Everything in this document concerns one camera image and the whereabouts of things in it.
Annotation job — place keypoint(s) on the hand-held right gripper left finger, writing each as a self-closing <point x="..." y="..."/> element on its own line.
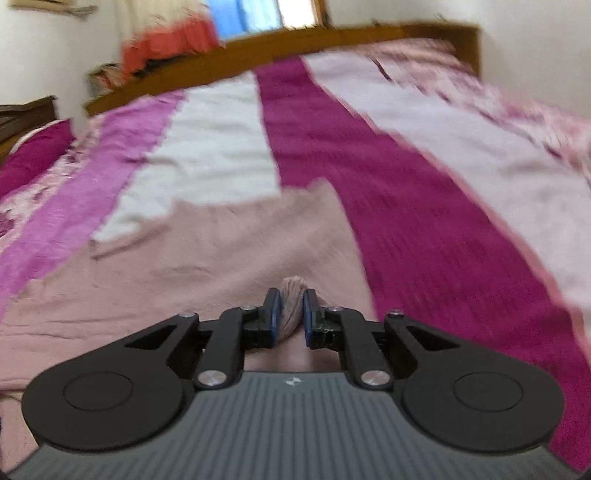
<point x="274" y="318"/>

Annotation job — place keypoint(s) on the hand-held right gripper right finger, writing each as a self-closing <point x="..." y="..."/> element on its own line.
<point x="308" y="318"/>

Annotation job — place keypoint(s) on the pink knit cardigan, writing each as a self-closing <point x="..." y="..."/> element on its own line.
<point x="207" y="258"/>

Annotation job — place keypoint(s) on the pink floral patchwork bedspread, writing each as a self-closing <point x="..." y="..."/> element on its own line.
<point x="415" y="230"/>

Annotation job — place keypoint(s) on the wooden bed headboard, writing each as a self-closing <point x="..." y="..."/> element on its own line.
<point x="277" y="44"/>

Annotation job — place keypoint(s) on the cream and orange curtain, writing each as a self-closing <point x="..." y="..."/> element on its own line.
<point x="171" y="41"/>

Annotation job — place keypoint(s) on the patterned cloth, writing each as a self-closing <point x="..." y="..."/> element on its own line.
<point x="104" y="76"/>

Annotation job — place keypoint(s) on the window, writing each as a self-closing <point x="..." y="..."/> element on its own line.
<point x="244" y="16"/>

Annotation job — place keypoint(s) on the dark wooden furniture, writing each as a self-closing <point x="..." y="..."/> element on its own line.
<point x="27" y="110"/>

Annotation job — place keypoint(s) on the wooden wall fixture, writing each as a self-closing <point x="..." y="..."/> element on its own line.
<point x="51" y="5"/>

